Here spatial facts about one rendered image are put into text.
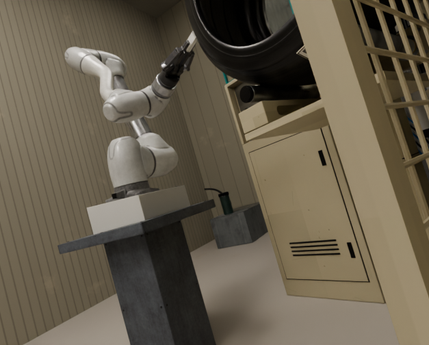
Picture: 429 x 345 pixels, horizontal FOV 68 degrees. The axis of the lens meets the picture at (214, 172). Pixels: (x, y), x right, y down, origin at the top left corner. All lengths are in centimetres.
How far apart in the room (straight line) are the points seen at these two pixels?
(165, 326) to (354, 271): 88
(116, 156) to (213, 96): 357
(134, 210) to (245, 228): 259
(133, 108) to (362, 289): 129
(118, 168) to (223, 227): 261
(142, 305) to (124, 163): 59
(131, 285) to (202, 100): 387
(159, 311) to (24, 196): 197
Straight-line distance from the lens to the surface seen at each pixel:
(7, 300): 292
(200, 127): 497
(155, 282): 134
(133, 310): 148
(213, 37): 93
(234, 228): 382
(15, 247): 296
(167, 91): 131
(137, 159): 143
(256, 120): 83
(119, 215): 134
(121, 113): 125
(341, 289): 175
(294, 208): 172
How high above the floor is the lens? 68
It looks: 3 degrees up
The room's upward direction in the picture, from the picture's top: 16 degrees counter-clockwise
